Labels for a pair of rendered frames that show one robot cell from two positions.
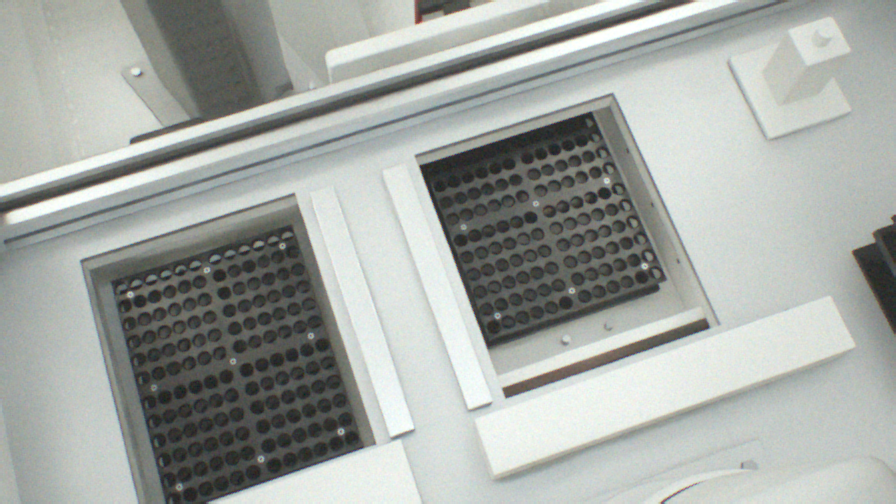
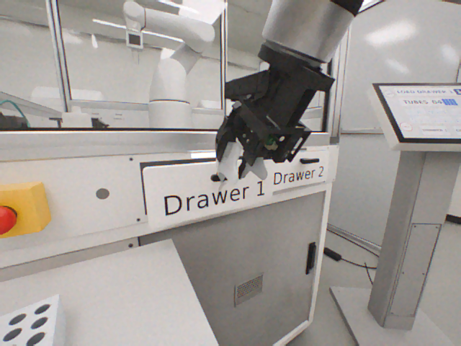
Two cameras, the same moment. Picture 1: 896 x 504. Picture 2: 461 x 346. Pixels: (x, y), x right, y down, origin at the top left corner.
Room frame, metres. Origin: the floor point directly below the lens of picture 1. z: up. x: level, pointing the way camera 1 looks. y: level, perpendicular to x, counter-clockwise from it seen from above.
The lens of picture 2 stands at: (0.92, -0.09, 0.98)
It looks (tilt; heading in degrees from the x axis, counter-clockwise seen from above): 12 degrees down; 169
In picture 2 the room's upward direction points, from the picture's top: straight up
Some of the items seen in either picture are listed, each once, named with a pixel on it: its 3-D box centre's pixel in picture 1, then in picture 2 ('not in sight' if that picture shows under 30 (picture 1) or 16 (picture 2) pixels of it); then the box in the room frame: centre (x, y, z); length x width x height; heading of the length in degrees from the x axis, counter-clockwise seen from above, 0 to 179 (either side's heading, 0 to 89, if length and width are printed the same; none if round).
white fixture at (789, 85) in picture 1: (805, 60); not in sight; (0.47, -0.34, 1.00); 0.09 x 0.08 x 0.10; 19
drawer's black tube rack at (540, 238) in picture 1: (532, 216); not in sight; (0.37, -0.10, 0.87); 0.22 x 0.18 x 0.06; 19
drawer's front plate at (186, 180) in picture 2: not in sight; (220, 187); (0.56, -0.04, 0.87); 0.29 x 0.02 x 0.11; 109
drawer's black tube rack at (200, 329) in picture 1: (239, 369); not in sight; (0.22, 0.18, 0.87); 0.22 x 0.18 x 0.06; 19
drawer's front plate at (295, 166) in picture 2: not in sight; (299, 169); (0.41, 0.24, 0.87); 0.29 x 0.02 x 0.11; 109
